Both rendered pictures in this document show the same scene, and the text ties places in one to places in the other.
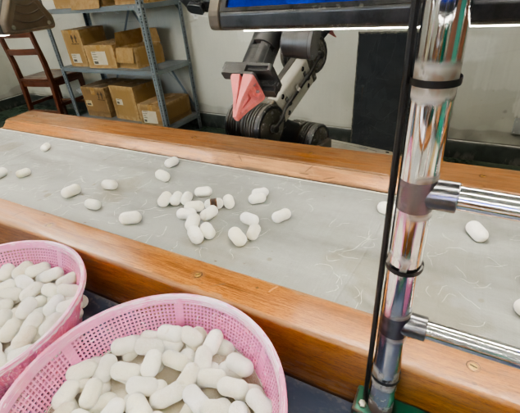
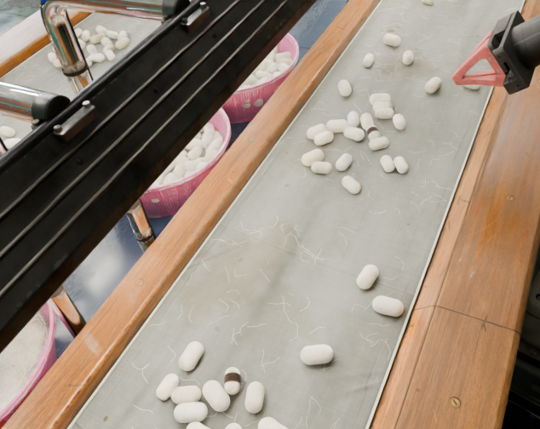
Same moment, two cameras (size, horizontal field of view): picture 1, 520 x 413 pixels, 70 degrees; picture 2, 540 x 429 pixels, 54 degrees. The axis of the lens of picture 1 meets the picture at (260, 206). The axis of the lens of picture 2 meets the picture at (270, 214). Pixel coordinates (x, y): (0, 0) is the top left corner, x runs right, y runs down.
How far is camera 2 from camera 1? 76 cm
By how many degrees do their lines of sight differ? 69
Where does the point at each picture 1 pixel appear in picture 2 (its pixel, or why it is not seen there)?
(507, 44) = not seen: outside the picture
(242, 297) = (224, 165)
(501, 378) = (127, 294)
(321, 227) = (337, 220)
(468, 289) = (232, 323)
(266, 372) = (171, 191)
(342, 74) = not seen: outside the picture
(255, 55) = (526, 25)
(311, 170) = (461, 204)
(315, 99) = not seen: outside the picture
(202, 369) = (181, 164)
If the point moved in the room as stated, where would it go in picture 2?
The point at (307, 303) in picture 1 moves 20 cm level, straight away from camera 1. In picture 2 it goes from (211, 199) to (348, 196)
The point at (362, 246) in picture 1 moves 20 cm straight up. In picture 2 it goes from (303, 252) to (292, 134)
